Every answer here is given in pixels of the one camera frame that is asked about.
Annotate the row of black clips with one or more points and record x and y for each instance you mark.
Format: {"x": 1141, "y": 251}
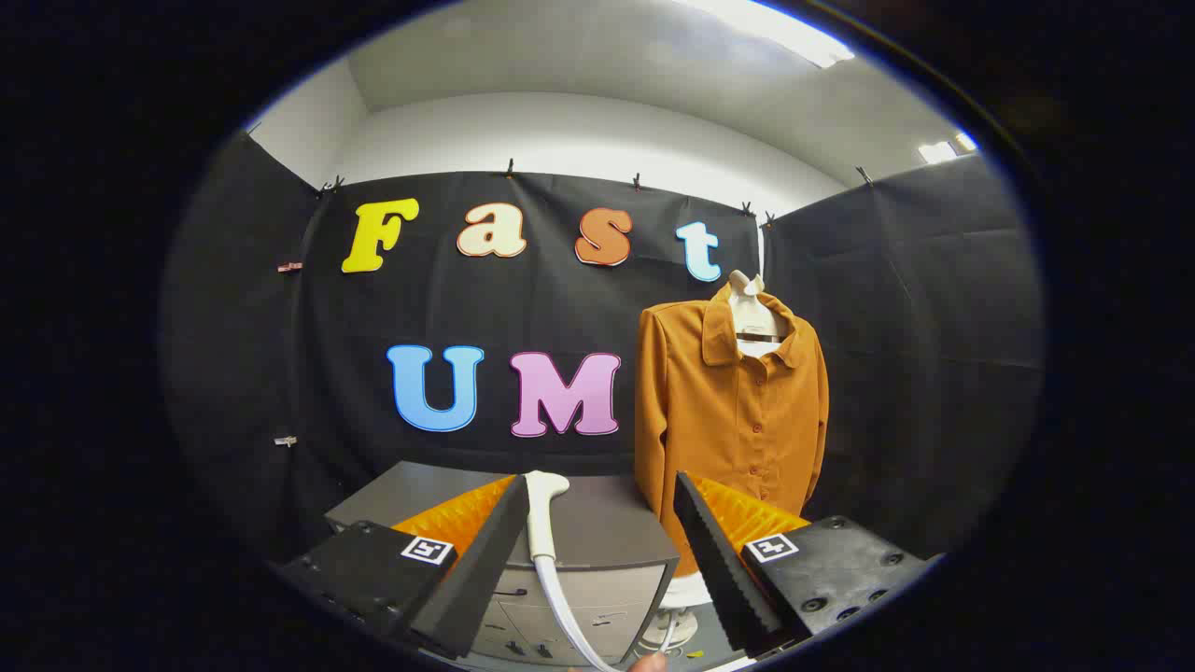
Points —
{"x": 510, "y": 169}

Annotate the small ceiling light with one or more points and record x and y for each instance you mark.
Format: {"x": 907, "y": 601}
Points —
{"x": 936, "y": 151}

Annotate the white clothes hanger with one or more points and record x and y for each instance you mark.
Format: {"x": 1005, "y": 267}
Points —
{"x": 752, "y": 308}

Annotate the long ceiling light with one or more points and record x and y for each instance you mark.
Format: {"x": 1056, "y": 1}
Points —
{"x": 784, "y": 28}

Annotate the grey cabinet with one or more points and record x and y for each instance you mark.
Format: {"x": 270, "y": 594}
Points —
{"x": 607, "y": 532}

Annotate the orange button shirt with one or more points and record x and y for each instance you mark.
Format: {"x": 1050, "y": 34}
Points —
{"x": 728, "y": 411}

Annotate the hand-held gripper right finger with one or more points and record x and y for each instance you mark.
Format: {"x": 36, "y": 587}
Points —
{"x": 719, "y": 569}

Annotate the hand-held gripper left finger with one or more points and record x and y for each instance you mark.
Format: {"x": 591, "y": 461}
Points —
{"x": 476, "y": 579}

